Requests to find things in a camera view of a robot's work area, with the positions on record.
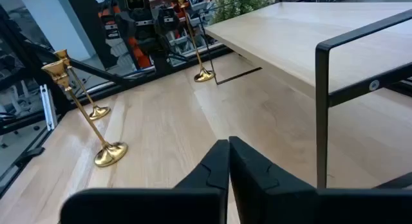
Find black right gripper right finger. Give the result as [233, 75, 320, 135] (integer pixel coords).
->
[229, 136, 412, 224]

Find silver aluminium bracket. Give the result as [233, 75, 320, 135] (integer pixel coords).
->
[39, 84, 59, 131]

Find tall brass candlestick holder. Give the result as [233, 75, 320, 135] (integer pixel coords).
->
[174, 0, 216, 83]

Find parts bin rack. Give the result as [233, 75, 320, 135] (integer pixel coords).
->
[93, 0, 220, 70]

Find artificial green plant black pot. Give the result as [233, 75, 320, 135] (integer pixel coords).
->
[211, 0, 277, 24]

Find wooden riser shelf black legs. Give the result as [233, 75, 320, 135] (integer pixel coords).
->
[196, 1, 412, 190]

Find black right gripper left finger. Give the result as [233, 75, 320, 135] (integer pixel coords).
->
[59, 139, 230, 224]

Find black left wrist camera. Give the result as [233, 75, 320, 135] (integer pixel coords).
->
[124, 0, 147, 11]

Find black aluminium table frame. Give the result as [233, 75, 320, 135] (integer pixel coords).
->
[0, 5, 258, 199]

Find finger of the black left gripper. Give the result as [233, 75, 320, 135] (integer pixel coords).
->
[157, 6, 181, 35]
[114, 11, 136, 41]

